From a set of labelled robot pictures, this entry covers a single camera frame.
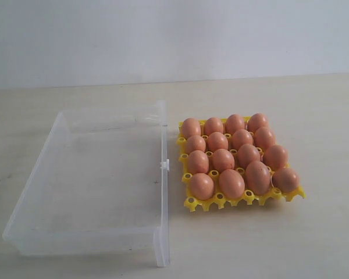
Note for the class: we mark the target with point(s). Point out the brown egg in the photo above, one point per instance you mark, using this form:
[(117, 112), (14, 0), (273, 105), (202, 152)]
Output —
[(246, 154), (241, 137), (190, 127), (286, 179), (233, 123), (202, 186), (222, 160), (212, 125), (257, 176), (195, 143), (257, 121), (264, 137), (231, 183), (276, 157), (217, 141), (198, 162)]

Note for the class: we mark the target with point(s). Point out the clear plastic tray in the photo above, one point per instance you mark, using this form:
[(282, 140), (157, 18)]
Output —
[(99, 184)]

